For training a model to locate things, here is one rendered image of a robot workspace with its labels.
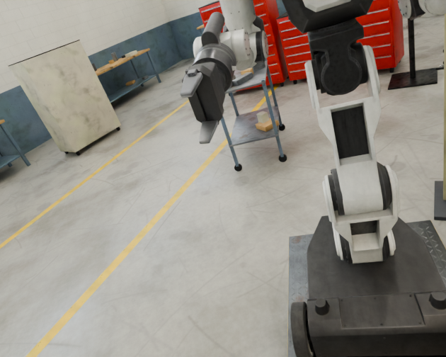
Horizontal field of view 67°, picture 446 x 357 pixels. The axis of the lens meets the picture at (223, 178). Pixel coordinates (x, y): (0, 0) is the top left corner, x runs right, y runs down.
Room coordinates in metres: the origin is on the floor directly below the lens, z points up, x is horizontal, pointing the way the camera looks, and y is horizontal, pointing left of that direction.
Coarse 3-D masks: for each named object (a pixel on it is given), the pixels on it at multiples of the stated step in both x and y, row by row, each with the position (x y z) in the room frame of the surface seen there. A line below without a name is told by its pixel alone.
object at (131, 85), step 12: (120, 60) 8.79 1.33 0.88; (132, 60) 9.68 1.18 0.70; (96, 72) 8.06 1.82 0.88; (156, 72) 9.27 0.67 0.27; (132, 84) 9.04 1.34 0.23; (108, 96) 8.58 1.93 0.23; (120, 96) 8.14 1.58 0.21; (0, 120) 6.03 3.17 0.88; (12, 156) 6.17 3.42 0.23; (24, 156) 6.04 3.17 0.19; (0, 168) 5.70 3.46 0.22
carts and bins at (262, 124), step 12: (240, 72) 3.54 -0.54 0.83; (252, 72) 3.28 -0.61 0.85; (264, 72) 3.20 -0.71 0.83; (240, 84) 3.08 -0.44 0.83; (252, 84) 2.95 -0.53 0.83; (264, 84) 2.92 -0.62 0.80; (264, 108) 3.71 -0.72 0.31; (276, 108) 3.58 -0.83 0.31; (240, 120) 3.61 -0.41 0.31; (252, 120) 3.48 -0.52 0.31; (264, 120) 3.17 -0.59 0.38; (276, 120) 3.12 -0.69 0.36; (228, 132) 3.08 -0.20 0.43; (240, 132) 3.27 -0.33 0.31; (252, 132) 3.16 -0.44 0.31; (264, 132) 3.06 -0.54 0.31; (276, 132) 2.92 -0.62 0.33; (240, 168) 3.06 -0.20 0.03
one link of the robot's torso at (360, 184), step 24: (312, 72) 0.90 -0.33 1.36; (312, 96) 0.87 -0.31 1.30; (336, 120) 0.85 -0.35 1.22; (360, 120) 0.83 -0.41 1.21; (336, 144) 0.80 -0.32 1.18; (360, 144) 0.82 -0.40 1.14; (336, 168) 0.81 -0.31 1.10; (360, 168) 0.77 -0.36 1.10; (384, 168) 0.78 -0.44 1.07; (336, 192) 0.77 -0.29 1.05; (360, 192) 0.75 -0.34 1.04; (384, 192) 0.72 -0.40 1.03
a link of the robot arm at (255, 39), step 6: (252, 36) 1.01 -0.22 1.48; (258, 36) 1.00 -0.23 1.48; (252, 42) 1.00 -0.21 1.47; (258, 42) 0.99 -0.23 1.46; (252, 48) 1.00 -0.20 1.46; (258, 48) 0.99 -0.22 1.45; (252, 54) 0.96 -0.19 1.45; (258, 54) 0.99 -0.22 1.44; (246, 60) 0.92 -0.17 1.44; (252, 60) 0.97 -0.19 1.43; (258, 60) 0.99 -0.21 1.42; (264, 60) 1.02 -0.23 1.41; (240, 66) 0.92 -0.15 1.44; (246, 66) 0.95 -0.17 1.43; (252, 66) 1.01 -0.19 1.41
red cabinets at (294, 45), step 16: (256, 0) 5.26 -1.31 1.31; (272, 0) 5.45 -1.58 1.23; (384, 0) 4.16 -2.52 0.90; (208, 16) 5.69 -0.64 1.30; (272, 16) 5.31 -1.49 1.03; (288, 16) 5.04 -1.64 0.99; (368, 16) 4.30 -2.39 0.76; (384, 16) 4.17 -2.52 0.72; (400, 16) 4.39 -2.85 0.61; (272, 32) 5.21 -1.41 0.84; (288, 32) 5.06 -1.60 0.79; (368, 32) 4.32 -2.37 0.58; (384, 32) 4.19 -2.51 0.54; (400, 32) 4.36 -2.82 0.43; (272, 48) 5.22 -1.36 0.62; (288, 48) 5.09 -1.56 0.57; (304, 48) 4.94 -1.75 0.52; (384, 48) 4.19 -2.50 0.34; (400, 48) 4.33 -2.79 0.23; (272, 64) 5.25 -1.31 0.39; (288, 64) 5.12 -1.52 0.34; (384, 64) 4.20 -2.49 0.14; (272, 80) 5.29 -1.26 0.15
